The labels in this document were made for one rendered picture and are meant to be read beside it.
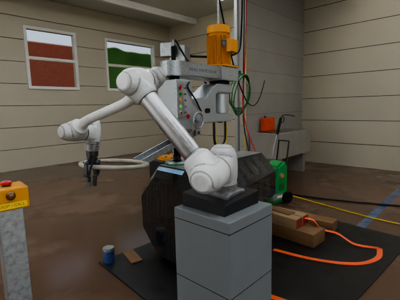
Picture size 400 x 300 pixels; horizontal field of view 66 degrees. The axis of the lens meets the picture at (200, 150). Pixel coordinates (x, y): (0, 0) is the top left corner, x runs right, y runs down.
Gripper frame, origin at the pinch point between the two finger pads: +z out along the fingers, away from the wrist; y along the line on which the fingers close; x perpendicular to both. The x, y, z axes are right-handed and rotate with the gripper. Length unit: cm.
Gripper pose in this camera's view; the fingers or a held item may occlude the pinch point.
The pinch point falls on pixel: (91, 181)
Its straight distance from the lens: 213.8
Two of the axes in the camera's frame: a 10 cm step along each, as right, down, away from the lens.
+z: -0.4, 10.0, 0.8
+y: 4.0, -0.6, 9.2
